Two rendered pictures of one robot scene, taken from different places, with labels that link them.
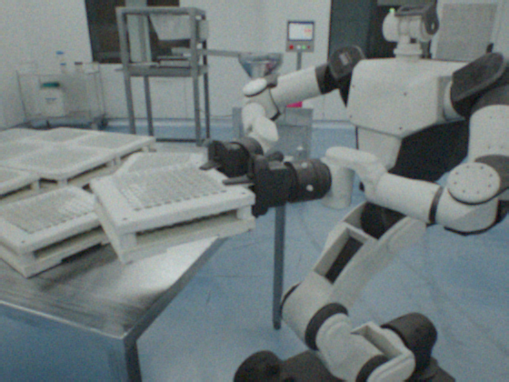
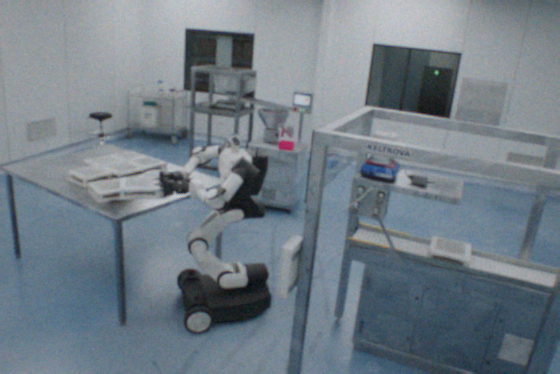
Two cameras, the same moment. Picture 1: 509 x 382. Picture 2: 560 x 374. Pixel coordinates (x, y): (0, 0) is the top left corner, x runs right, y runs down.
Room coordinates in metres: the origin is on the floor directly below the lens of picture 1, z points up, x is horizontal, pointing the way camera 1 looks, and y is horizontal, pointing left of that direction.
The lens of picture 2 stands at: (-1.79, -1.28, 2.00)
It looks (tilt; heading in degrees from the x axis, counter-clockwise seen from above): 18 degrees down; 11
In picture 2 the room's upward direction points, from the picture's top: 5 degrees clockwise
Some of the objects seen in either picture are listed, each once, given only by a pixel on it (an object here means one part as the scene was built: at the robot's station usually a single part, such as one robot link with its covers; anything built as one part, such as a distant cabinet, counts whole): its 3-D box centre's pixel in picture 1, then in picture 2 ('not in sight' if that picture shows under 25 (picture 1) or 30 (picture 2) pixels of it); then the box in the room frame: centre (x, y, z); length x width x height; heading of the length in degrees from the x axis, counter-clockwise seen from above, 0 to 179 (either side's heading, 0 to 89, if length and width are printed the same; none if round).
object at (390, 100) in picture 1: (414, 114); (242, 171); (1.06, -0.43, 1.09); 0.34 x 0.30 x 0.36; 30
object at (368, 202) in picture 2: not in sight; (369, 198); (0.81, -1.31, 1.11); 0.22 x 0.11 x 0.20; 80
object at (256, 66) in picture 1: (267, 77); (277, 127); (3.40, -0.13, 0.95); 0.49 x 0.36 x 0.37; 87
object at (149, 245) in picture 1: (169, 214); (139, 191); (0.71, 0.16, 0.96); 0.24 x 0.24 x 0.02; 30
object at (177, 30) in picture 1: (194, 93); (235, 128); (3.92, 0.56, 0.75); 1.43 x 1.06 x 1.50; 87
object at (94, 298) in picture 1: (41, 182); (113, 175); (1.29, 0.72, 0.81); 1.50 x 1.10 x 0.04; 70
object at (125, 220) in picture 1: (167, 190); (139, 184); (0.71, 0.16, 1.01); 0.25 x 0.24 x 0.02; 120
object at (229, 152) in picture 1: (230, 161); (168, 178); (0.91, 0.05, 1.00); 0.12 x 0.10 x 0.13; 152
